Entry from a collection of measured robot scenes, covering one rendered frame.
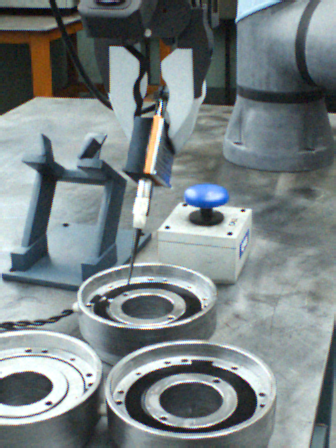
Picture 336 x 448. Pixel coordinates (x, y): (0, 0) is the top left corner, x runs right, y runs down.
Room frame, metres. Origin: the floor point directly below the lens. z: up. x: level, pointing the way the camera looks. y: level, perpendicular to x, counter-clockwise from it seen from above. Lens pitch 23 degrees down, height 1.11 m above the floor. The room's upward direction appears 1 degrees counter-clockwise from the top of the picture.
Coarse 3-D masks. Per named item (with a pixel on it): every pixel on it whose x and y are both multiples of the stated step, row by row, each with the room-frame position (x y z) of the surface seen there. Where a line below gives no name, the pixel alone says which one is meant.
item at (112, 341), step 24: (144, 264) 0.55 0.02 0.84; (168, 264) 0.55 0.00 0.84; (96, 288) 0.53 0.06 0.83; (192, 288) 0.53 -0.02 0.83; (216, 288) 0.51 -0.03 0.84; (120, 312) 0.50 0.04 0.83; (144, 312) 0.53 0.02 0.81; (168, 312) 0.52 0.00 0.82; (216, 312) 0.50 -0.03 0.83; (96, 336) 0.47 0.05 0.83; (120, 336) 0.46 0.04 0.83; (144, 336) 0.45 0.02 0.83; (168, 336) 0.46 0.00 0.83; (192, 336) 0.46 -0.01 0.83; (120, 360) 0.46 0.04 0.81
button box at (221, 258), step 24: (192, 216) 0.63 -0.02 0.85; (216, 216) 0.63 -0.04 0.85; (240, 216) 0.64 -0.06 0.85; (168, 240) 0.61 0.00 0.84; (192, 240) 0.60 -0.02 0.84; (216, 240) 0.60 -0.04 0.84; (240, 240) 0.61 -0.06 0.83; (192, 264) 0.60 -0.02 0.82; (216, 264) 0.60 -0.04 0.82; (240, 264) 0.61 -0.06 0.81
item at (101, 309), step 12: (120, 288) 0.54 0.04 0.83; (132, 288) 0.54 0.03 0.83; (144, 288) 0.53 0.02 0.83; (156, 288) 0.54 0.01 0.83; (168, 288) 0.53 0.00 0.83; (180, 288) 0.53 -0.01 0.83; (96, 300) 0.52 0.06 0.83; (192, 300) 0.51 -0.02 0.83; (96, 312) 0.50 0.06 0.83; (108, 312) 0.50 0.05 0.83; (192, 312) 0.50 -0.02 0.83; (132, 324) 0.48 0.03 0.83
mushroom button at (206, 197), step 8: (208, 184) 0.65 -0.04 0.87; (192, 192) 0.63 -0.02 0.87; (200, 192) 0.63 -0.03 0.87; (208, 192) 0.63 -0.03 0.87; (216, 192) 0.63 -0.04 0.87; (224, 192) 0.63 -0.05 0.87; (184, 200) 0.63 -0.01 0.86; (192, 200) 0.62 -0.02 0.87; (200, 200) 0.62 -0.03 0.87; (208, 200) 0.62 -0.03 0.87; (216, 200) 0.62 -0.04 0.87; (224, 200) 0.62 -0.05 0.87; (200, 208) 0.63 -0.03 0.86; (208, 208) 0.63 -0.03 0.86; (208, 216) 0.63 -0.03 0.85
